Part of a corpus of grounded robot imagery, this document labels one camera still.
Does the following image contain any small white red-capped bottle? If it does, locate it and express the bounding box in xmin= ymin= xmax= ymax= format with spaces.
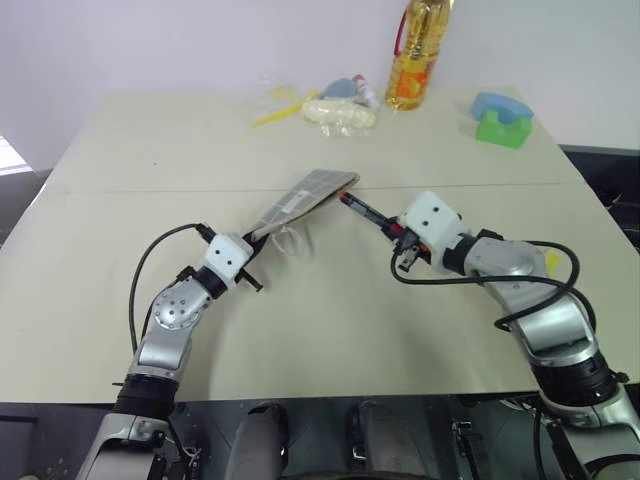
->
xmin=351 ymin=74 xmax=383 ymax=110

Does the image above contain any green foam block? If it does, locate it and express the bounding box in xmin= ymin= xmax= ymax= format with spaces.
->
xmin=475 ymin=108 xmax=533 ymax=151

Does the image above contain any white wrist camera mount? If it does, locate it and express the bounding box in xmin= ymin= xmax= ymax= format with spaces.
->
xmin=203 ymin=232 xmax=254 ymax=290
xmin=398 ymin=191 xmax=465 ymax=257

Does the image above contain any yellow toothbrush in wrapper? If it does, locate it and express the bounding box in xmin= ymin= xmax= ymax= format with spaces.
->
xmin=249 ymin=87 xmax=320 ymax=129

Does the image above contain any blue foam block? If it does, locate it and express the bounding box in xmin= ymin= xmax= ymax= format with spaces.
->
xmin=471 ymin=90 xmax=536 ymax=127

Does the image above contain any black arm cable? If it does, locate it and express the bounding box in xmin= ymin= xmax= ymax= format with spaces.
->
xmin=389 ymin=239 xmax=584 ymax=332
xmin=128 ymin=221 xmax=213 ymax=354

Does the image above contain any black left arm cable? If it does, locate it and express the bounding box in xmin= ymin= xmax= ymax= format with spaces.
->
xmin=128 ymin=221 xmax=213 ymax=354

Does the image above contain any blue grey soft object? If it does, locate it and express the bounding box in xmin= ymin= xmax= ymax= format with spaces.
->
xmin=321 ymin=78 xmax=365 ymax=102

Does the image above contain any red marker pen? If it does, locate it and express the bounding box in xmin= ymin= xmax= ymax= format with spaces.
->
xmin=338 ymin=191 xmax=427 ymax=252

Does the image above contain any grey grid pouch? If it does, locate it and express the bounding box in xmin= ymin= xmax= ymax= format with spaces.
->
xmin=249 ymin=168 xmax=362 ymax=260

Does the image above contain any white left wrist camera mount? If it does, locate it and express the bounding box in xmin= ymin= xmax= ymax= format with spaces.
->
xmin=203 ymin=232 xmax=254 ymax=290

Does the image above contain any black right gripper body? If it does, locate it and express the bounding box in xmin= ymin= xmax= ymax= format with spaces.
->
xmin=397 ymin=224 xmax=434 ymax=266

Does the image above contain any clear bag of white rice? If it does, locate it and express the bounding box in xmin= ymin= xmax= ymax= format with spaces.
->
xmin=301 ymin=98 xmax=380 ymax=135

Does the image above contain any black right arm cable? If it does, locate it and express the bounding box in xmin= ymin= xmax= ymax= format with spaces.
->
xmin=389 ymin=239 xmax=584 ymax=332

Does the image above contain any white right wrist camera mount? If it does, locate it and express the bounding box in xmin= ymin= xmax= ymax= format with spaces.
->
xmin=398 ymin=191 xmax=465 ymax=257

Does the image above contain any dark rounded shape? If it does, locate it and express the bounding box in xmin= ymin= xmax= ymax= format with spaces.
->
xmin=233 ymin=401 xmax=291 ymax=480

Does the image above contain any yellow cooking oil bottle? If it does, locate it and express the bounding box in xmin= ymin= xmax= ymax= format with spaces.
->
xmin=383 ymin=0 xmax=455 ymax=115

